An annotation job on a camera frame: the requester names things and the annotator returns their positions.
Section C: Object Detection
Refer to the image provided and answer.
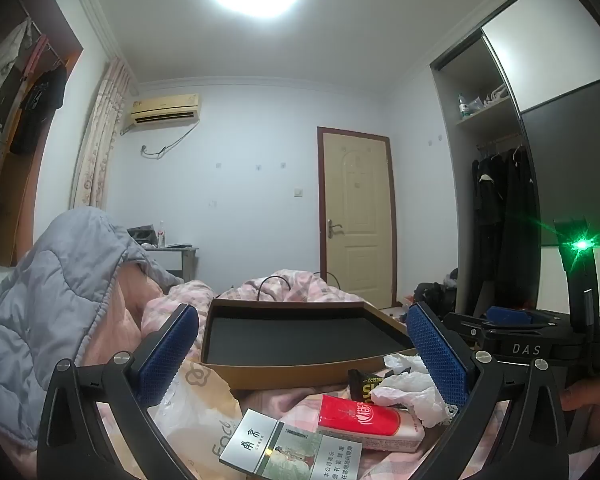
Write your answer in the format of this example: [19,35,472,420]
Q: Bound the black hanging shirt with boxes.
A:
[9,67,68,156]

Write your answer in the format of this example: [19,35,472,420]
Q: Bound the grey quilted blanket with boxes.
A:
[0,206,183,453]

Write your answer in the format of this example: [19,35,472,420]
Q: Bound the brown cardboard box tray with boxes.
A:
[200,298,417,392]

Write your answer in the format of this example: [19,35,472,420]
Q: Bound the black yellow wipes packet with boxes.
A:
[348,367,412,409]

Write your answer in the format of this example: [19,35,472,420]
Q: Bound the cream door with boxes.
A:
[316,126,398,311]

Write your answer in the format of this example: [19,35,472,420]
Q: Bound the white desk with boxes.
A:
[142,245,200,286]

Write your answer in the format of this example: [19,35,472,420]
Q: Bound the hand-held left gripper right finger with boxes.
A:
[406,301,586,480]

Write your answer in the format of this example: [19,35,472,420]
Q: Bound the red white tissue pack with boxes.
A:
[316,394,425,453]

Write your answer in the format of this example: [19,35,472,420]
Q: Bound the black desk item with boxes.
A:
[126,226,158,246]

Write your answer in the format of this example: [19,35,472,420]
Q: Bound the beige hanging jacket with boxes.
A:
[0,17,33,133]

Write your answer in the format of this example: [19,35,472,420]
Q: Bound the black cable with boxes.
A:
[257,270,343,302]

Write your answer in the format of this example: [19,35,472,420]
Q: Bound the white shelf clutter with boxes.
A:
[467,87,508,116]

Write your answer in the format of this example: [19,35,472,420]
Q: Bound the pink plaid quilt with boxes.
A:
[0,269,600,480]

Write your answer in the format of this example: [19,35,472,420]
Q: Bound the black bag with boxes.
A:
[412,280,458,318]

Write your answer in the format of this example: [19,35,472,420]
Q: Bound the white plastic bag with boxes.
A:
[370,352,456,428]

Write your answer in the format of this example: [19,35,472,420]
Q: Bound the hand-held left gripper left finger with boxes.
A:
[36,303,201,480]

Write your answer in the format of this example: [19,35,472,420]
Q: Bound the floral curtain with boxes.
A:
[70,55,133,210]

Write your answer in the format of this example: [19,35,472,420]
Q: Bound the cream air conditioner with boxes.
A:
[121,92,202,135]

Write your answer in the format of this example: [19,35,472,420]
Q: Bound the green white cigarette pack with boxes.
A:
[219,408,363,480]

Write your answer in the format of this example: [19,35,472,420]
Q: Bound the beige printed plastic bag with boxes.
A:
[147,357,244,480]

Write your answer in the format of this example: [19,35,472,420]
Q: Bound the sliding door wardrobe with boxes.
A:
[428,0,600,318]

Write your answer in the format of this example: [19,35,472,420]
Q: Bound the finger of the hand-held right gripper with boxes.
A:
[442,306,570,336]

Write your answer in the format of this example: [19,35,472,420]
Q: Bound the pink hanging garment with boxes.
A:
[27,35,51,78]

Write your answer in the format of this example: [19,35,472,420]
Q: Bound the person's right hand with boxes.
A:
[560,367,600,441]

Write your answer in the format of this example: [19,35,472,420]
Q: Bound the air conditioner cable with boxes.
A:
[140,122,198,159]

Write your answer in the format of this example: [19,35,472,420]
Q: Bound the hanging dark clothes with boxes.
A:
[471,147,541,306]

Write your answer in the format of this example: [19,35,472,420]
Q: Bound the pink pillow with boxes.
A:
[77,262,168,366]

